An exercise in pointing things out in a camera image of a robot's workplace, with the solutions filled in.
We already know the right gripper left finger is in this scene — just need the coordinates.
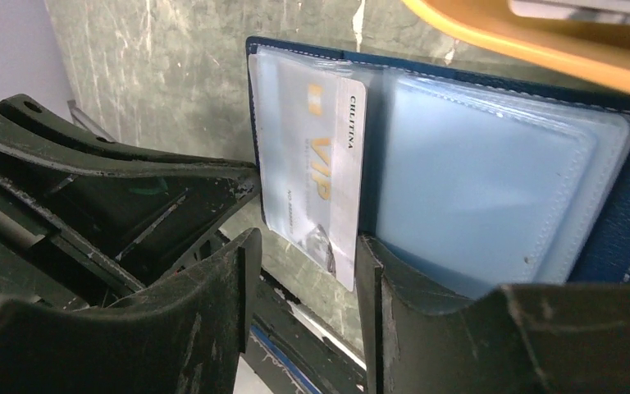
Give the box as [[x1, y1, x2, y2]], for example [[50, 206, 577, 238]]
[[0, 228, 262, 393]]

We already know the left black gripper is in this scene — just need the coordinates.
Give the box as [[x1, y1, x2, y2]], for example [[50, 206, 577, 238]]
[[0, 94, 259, 310]]

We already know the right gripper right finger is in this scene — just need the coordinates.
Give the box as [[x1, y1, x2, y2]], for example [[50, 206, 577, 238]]
[[355, 235, 630, 393]]

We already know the blue leather card holder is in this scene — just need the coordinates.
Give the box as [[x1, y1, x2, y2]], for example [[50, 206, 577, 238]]
[[245, 36, 630, 298]]

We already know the orange oval tray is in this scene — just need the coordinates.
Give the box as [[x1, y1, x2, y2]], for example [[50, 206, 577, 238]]
[[405, 1, 630, 94]]

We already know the stack of grey VIP cards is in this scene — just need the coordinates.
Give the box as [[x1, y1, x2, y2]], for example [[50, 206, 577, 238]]
[[508, 0, 630, 25]]

